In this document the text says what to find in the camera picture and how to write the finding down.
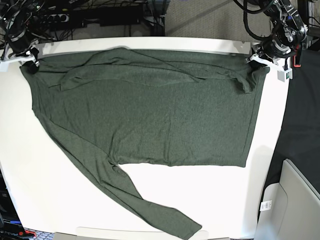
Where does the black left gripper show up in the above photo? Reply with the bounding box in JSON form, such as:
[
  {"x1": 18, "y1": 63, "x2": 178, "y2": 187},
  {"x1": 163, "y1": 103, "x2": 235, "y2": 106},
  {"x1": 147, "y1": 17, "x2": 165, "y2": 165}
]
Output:
[{"x1": 248, "y1": 37, "x2": 293, "y2": 77}]

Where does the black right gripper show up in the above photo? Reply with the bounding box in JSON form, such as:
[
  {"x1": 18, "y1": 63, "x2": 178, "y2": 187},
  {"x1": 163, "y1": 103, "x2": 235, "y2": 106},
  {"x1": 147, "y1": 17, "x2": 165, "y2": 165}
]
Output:
[{"x1": 4, "y1": 34, "x2": 39, "y2": 74}]

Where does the dark green long-sleeve shirt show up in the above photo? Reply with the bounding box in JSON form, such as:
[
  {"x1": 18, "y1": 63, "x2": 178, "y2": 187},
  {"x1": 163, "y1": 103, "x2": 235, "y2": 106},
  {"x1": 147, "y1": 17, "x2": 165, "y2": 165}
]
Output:
[{"x1": 20, "y1": 48, "x2": 266, "y2": 240}]

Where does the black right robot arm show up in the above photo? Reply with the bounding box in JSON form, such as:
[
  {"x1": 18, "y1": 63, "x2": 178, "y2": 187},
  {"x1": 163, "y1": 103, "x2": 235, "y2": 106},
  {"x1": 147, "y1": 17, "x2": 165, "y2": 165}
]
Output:
[{"x1": 0, "y1": 0, "x2": 44, "y2": 74}]

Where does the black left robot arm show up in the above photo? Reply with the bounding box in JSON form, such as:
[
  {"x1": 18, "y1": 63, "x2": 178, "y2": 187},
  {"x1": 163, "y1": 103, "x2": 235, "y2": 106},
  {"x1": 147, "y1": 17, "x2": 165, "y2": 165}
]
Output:
[{"x1": 234, "y1": 0, "x2": 308, "y2": 82}]

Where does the red clamp on table edge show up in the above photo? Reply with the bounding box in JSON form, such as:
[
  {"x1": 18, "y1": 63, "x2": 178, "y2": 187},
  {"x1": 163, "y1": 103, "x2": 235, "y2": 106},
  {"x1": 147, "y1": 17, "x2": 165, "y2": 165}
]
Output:
[{"x1": 292, "y1": 43, "x2": 303, "y2": 68}]

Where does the black power strip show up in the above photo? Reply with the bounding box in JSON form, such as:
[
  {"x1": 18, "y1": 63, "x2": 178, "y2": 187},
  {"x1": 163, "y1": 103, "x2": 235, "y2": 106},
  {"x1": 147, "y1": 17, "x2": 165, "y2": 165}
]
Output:
[{"x1": 39, "y1": 13, "x2": 70, "y2": 23}]

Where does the grey plastic bin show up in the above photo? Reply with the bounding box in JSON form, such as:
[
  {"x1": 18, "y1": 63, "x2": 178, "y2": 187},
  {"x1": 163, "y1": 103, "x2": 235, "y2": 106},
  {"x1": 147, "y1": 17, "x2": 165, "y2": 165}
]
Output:
[{"x1": 254, "y1": 159, "x2": 320, "y2": 240}]

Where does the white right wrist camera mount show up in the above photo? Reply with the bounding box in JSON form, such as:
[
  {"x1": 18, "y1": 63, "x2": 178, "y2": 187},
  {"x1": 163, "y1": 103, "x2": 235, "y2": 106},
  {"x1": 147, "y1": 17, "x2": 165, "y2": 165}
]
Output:
[{"x1": 0, "y1": 50, "x2": 37, "y2": 72}]

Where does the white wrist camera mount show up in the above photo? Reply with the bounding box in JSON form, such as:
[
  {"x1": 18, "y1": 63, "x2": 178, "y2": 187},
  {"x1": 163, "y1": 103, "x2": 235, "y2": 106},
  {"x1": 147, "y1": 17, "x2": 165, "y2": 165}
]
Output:
[
  {"x1": 0, "y1": 50, "x2": 37, "y2": 72},
  {"x1": 245, "y1": 53, "x2": 293, "y2": 82}
]

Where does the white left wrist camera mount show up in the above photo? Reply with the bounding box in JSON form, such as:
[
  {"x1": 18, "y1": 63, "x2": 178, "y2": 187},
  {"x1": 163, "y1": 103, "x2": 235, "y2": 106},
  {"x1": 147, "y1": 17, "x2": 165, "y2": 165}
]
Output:
[{"x1": 245, "y1": 53, "x2": 293, "y2": 82}]

